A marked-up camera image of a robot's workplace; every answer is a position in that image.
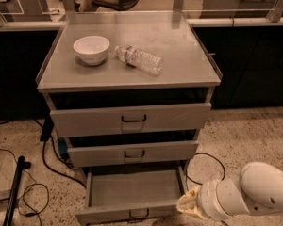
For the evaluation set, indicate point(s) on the yellow foam-covered gripper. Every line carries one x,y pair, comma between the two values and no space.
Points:
208,197

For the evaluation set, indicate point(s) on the grey bottom drawer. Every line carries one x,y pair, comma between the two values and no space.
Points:
131,196

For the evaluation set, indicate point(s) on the grey drawer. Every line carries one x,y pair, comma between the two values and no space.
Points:
131,196
132,153
130,119

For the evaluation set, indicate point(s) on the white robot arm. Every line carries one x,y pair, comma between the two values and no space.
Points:
256,191

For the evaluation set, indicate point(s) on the grey middle drawer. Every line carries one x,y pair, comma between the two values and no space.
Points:
132,153

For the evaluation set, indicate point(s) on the grey metal drawer cabinet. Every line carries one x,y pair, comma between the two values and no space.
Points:
127,89

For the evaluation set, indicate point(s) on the grey top drawer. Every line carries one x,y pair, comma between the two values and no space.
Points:
130,119

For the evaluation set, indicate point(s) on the clear plastic water bottle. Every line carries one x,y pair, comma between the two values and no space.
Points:
139,59

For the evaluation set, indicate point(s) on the black metal stand bar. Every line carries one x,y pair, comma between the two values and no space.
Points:
22,164

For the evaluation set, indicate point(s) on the white ceramic bowl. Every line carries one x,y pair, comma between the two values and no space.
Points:
92,50

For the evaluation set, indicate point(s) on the white horizontal rail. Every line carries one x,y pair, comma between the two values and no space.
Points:
218,22

